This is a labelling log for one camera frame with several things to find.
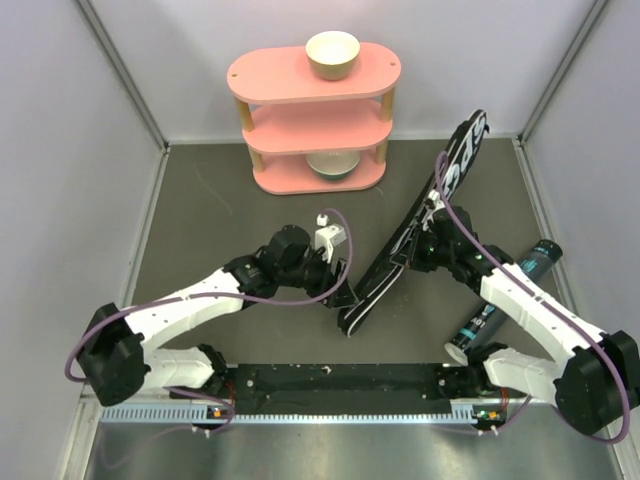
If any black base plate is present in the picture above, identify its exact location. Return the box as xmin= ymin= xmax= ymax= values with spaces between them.
xmin=169 ymin=362 xmax=506 ymax=416

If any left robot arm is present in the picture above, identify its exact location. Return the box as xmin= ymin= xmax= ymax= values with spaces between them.
xmin=74 ymin=224 xmax=356 ymax=407

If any black shuttlecock tube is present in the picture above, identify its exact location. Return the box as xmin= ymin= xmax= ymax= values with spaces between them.
xmin=444 ymin=239 xmax=564 ymax=364

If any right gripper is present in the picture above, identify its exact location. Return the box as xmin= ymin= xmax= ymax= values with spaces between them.
xmin=392 ymin=222 xmax=455 ymax=272

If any green bowl on bottom shelf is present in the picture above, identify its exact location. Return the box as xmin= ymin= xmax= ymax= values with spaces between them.
xmin=306 ymin=151 xmax=361 ymax=181

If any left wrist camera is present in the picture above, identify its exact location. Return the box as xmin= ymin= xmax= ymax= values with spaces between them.
xmin=314 ymin=214 xmax=347 ymax=264

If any pink three-tier shelf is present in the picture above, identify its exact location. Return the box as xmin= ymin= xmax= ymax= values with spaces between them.
xmin=227 ymin=42 xmax=402 ymax=195

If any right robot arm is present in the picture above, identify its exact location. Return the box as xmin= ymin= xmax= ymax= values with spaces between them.
xmin=402 ymin=207 xmax=639 ymax=444

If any black racket bag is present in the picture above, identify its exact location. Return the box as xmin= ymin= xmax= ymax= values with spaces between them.
xmin=337 ymin=109 xmax=490 ymax=337

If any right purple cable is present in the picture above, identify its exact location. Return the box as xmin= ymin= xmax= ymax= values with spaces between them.
xmin=434 ymin=152 xmax=630 ymax=445

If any cream bowl on top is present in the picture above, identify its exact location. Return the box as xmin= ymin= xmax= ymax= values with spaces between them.
xmin=305 ymin=31 xmax=361 ymax=81

